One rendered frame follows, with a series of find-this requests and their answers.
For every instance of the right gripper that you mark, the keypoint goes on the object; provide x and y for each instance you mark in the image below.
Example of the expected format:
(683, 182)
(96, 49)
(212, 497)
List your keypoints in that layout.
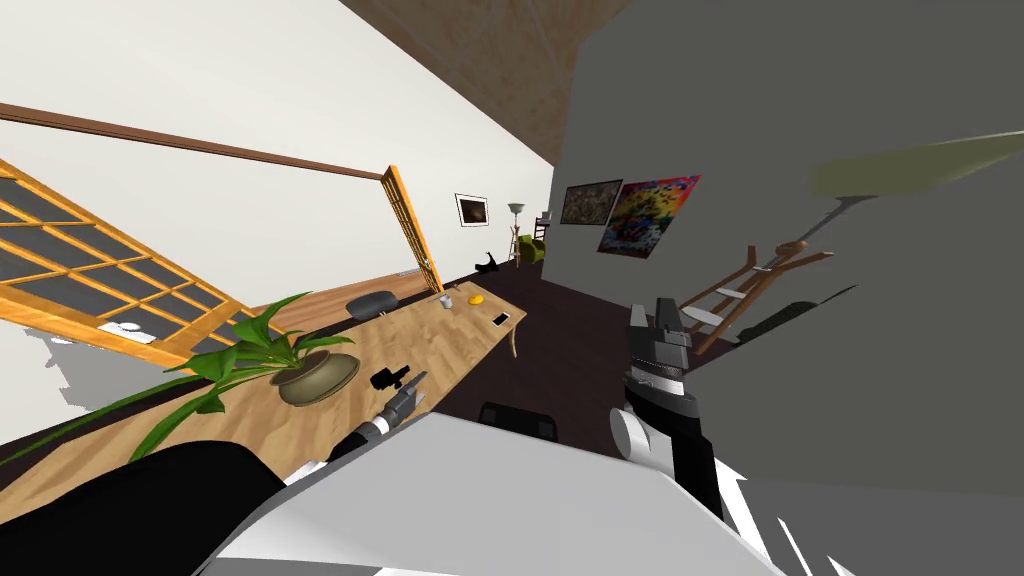
(660, 348)

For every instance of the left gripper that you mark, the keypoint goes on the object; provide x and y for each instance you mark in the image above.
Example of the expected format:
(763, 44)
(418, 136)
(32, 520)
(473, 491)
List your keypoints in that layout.
(406, 400)

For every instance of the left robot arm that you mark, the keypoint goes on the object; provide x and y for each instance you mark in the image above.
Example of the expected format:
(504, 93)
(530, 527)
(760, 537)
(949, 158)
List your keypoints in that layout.
(120, 512)

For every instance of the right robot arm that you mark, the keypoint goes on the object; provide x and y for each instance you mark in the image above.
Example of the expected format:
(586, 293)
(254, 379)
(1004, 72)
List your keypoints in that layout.
(680, 448)

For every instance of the light wooden table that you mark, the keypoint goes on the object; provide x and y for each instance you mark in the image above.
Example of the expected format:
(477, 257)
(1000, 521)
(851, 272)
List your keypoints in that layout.
(448, 344)

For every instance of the green plant in olive pot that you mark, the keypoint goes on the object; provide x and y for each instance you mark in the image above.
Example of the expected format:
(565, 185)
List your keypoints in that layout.
(316, 380)

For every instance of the colourful painting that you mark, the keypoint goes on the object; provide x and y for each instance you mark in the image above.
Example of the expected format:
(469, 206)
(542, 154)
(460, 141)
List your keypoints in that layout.
(648, 216)

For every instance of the black and white phone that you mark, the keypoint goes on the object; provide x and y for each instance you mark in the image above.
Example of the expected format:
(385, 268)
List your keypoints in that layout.
(501, 319)

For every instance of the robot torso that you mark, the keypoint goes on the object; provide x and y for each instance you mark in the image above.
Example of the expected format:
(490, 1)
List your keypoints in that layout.
(480, 504)

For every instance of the dark brown painting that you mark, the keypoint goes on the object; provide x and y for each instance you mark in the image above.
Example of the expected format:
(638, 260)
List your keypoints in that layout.
(590, 202)

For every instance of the green armchair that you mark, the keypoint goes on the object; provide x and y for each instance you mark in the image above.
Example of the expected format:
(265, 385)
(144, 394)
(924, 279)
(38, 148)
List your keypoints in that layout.
(531, 249)

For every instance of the dark wooden chair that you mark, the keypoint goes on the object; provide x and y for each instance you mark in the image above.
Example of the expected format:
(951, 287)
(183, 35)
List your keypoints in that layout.
(543, 228)

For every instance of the small black figure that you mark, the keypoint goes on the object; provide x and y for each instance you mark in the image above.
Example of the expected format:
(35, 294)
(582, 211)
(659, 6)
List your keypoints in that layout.
(486, 263)

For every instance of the small floor lamp wooden tripod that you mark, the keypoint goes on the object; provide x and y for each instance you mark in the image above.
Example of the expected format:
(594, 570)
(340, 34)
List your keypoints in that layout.
(516, 232)

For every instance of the wooden lattice door leaf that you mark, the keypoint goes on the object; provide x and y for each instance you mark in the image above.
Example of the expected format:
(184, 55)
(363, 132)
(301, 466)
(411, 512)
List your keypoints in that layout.
(410, 220)

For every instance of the white framed dark picture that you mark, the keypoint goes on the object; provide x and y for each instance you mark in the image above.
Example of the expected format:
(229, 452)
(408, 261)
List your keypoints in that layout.
(472, 210)

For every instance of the olive floor lamp wooden tripod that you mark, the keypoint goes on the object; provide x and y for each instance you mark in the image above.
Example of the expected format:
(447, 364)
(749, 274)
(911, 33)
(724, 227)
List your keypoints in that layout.
(920, 166)

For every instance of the wooden lattice window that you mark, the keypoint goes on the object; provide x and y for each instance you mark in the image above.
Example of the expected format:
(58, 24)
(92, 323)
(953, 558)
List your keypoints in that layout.
(40, 308)

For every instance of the small black camera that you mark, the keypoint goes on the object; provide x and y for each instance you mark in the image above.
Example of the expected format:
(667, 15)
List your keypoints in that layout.
(390, 378)

